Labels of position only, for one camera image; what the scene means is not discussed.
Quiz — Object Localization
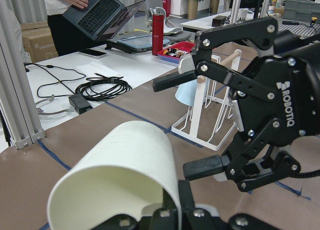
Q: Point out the white plastic cup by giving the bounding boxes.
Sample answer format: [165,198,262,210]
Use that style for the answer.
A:
[47,120,182,230]

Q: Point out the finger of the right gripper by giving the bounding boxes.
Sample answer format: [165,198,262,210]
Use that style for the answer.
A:
[183,119,301,192]
[152,16,280,101]

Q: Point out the white wire cup rack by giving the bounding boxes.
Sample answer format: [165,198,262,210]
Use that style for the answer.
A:
[170,49,245,151]

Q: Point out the blue teach pendant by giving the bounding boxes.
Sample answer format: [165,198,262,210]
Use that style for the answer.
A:
[104,34,171,53]

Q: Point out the red parts tray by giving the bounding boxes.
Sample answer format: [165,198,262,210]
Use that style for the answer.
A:
[157,41,195,64]

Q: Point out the standing person holding laptop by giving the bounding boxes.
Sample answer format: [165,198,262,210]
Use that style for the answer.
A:
[41,0,111,57]

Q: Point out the aluminium frame post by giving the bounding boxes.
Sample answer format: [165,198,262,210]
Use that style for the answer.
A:
[0,0,45,149]

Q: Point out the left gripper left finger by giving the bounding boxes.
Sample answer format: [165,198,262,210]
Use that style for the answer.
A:
[162,189,177,211]

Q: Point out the cardboard box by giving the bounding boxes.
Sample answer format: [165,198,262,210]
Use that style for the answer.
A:
[20,21,59,63]

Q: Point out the coiled black cable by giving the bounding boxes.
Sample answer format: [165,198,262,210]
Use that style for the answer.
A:
[74,72,133,101]

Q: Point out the black power adapter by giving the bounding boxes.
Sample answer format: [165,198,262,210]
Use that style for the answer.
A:
[68,94,93,115]

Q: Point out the light blue cup front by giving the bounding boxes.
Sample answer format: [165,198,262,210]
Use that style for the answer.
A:
[175,80,198,107]

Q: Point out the open dark laptop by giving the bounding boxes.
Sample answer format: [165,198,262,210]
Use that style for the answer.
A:
[62,0,145,42]

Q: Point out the red thermos bottle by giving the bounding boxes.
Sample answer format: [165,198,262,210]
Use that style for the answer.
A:
[152,13,164,56]

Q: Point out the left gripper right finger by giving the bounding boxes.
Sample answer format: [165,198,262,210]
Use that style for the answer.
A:
[178,180,195,212]

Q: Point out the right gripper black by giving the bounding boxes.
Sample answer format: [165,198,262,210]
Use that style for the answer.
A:
[231,31,320,147]

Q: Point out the black smartphone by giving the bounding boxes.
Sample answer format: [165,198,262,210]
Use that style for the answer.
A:
[78,48,108,59]

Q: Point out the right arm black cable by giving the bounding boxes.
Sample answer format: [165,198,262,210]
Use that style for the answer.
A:
[273,168,320,183]

